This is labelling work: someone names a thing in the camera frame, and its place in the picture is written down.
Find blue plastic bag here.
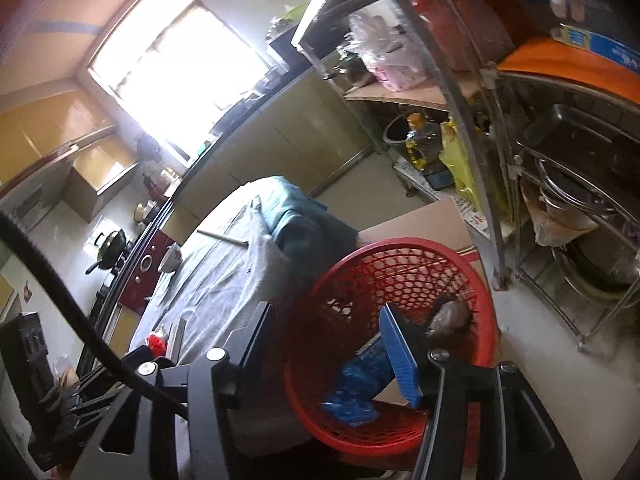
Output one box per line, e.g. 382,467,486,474
320,337,395,427

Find clear plastic tray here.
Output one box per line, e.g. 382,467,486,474
166,318,186,362

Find dark plastic bag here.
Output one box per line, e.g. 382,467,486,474
424,292,473,338

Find red plastic bag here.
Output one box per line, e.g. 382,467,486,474
145,333,167,358

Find kitchen window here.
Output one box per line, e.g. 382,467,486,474
89,0,269,165

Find person's left hand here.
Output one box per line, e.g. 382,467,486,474
56,367,79,389

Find red plastic waste basket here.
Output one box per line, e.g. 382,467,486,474
284,237,497,464

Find grey tablecloth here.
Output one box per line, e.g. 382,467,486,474
130,194,305,456

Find dark red built-in oven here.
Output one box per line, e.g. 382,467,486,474
118,231,174,315

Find white ceramic bowl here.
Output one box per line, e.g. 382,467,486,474
158,243,182,274

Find long bamboo stick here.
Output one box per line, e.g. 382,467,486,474
196,229,249,248

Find cardboard sheet on floor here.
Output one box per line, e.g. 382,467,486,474
357,198,489,286

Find blue under cloth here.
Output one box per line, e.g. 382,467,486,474
254,176,358,286

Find black wok with lid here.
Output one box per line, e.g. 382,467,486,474
85,229,127,274

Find yellow plastic bag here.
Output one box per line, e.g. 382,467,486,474
439,116,482,211

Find yellow base cabinets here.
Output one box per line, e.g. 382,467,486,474
74,66,377,376

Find metal storage rack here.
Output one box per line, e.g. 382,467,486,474
293,0,639,350

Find pink white plastic bag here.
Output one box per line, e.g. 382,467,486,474
347,12,427,92

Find black cable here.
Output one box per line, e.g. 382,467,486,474
0,209,191,421

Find yellow wall cabinets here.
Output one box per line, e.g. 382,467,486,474
1,90,139,229

